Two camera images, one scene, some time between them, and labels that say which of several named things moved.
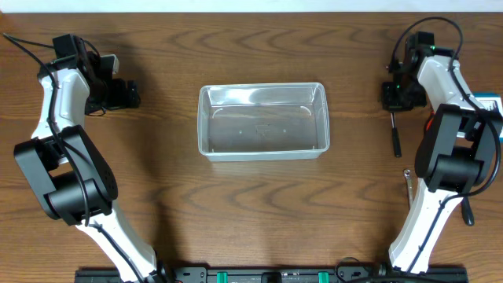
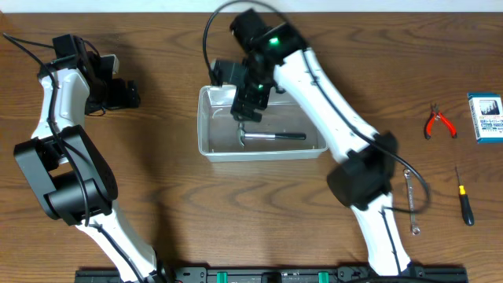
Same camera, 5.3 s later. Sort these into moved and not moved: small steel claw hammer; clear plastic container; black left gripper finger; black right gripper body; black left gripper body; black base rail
Moved: black right gripper body; small steel claw hammer
Not moved: clear plastic container; black base rail; black left gripper body; black left gripper finger
